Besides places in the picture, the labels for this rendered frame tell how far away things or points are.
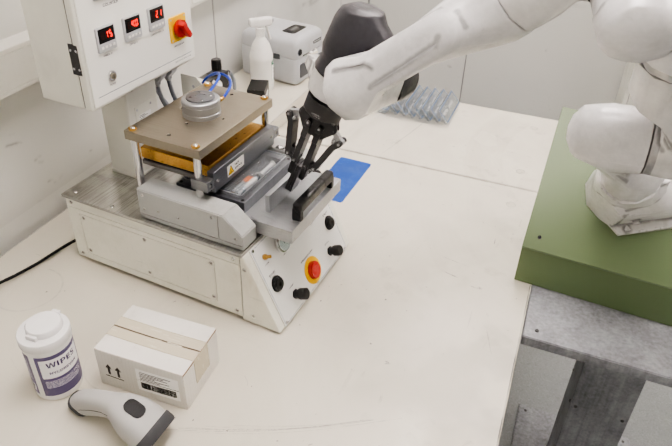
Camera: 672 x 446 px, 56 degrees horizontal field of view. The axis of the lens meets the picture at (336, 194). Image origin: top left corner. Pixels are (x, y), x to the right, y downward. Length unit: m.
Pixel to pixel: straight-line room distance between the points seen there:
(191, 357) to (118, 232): 0.38
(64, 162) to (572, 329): 1.28
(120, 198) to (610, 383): 1.24
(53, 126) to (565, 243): 1.24
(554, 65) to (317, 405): 2.78
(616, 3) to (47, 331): 0.99
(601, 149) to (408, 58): 0.38
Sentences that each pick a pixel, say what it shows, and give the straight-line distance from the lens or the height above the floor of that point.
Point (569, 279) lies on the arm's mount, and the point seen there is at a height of 0.79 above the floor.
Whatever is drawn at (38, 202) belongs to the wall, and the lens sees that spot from 1.72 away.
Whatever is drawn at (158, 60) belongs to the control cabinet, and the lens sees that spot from 1.41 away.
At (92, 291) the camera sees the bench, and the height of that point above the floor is 0.75.
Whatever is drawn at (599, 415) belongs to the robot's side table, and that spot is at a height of 0.36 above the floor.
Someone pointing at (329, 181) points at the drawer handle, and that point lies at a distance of 1.31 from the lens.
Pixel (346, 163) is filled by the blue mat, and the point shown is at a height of 0.75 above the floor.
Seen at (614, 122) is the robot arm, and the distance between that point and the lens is 1.12.
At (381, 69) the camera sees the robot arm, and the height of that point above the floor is 1.34.
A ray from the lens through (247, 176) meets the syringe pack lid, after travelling 1.31.
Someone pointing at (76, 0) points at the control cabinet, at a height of 1.36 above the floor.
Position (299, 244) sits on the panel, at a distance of 1.36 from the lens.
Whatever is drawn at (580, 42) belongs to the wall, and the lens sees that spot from 3.61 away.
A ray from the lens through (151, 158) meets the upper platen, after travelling 1.34.
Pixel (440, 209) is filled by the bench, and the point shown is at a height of 0.75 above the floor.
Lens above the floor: 1.69
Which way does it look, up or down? 33 degrees down
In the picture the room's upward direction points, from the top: 2 degrees clockwise
